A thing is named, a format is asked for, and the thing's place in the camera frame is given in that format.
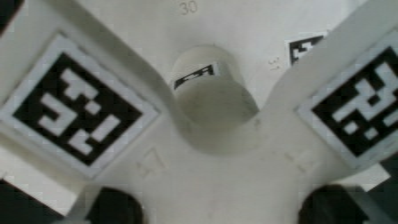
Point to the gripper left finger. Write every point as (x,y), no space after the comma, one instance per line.
(106,206)

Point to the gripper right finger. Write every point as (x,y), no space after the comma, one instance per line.
(342,205)

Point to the white cross table base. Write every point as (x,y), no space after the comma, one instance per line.
(95,129)

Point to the white cylindrical table leg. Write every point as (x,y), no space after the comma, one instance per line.
(209,87)

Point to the white round table top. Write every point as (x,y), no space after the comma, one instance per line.
(262,29)

